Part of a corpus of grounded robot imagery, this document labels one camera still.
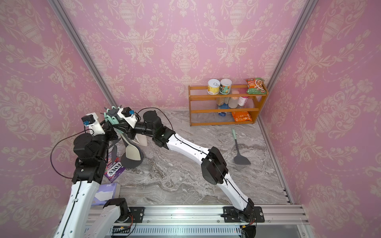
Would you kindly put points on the pink cap white bottle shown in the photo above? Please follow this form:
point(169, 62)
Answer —
point(242, 101)

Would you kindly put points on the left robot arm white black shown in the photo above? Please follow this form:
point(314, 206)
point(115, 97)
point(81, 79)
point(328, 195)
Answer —
point(90, 166)

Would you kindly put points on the purple candy bag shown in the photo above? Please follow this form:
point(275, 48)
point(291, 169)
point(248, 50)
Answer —
point(113, 169)

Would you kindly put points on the purple tissue box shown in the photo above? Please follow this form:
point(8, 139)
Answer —
point(105, 193)

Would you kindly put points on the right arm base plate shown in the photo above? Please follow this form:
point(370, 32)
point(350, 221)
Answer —
point(233, 215)

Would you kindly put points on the green red snack bag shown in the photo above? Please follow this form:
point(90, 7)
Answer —
point(256, 86)

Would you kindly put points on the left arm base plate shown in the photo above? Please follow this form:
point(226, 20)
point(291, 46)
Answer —
point(132, 215)

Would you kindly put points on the aluminium front rail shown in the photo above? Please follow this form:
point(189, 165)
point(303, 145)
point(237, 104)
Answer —
point(198, 220)

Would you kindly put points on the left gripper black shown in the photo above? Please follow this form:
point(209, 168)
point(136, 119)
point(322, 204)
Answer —
point(110, 131)

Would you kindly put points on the wooden shelf rack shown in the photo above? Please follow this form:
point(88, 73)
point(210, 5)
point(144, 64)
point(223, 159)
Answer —
point(204, 111)

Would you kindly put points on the cream spoon mint handle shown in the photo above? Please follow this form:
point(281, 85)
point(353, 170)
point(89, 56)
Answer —
point(111, 119)

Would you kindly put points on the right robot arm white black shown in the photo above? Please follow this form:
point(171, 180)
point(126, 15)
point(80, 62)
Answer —
point(213, 166)

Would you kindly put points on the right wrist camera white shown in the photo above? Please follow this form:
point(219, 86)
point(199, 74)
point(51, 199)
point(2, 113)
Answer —
point(127, 116)

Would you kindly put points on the white bottle on shelf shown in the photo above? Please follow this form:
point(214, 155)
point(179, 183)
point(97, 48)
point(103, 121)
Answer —
point(233, 101)

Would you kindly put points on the green label tin can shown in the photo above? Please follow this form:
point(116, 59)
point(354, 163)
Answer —
point(225, 86)

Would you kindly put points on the grey utensil rack stand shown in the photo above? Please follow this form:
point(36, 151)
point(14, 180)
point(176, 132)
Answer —
point(127, 163)

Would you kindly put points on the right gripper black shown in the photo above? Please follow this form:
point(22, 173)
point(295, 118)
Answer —
point(132, 132)

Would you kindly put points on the beige box on shelf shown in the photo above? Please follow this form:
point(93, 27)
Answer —
point(220, 101)

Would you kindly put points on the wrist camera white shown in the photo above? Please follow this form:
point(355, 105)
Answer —
point(92, 125)
point(127, 116)

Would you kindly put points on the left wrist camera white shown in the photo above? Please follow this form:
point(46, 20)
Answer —
point(92, 125)

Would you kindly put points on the orange snack bag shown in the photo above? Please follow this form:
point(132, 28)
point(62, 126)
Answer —
point(242, 116)

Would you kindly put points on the cream spatula mint handle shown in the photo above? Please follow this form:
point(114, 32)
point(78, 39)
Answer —
point(132, 152)

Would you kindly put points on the yellow tin can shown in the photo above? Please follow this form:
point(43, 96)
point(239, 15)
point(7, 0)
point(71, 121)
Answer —
point(213, 87)

